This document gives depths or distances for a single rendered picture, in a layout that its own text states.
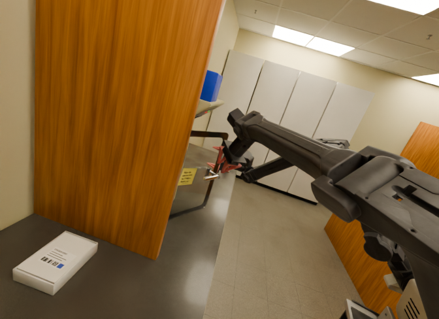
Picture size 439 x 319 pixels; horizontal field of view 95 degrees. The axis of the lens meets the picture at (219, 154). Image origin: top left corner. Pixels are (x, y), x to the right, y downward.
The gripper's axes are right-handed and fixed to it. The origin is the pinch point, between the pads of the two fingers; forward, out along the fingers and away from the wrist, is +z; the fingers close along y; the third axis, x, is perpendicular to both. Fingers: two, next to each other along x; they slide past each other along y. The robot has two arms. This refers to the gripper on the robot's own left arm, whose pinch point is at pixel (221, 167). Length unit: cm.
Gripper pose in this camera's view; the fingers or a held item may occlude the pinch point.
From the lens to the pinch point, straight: 77.3
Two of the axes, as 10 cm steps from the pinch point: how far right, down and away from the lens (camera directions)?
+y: 3.1, 7.5, -5.8
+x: 7.8, 1.5, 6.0
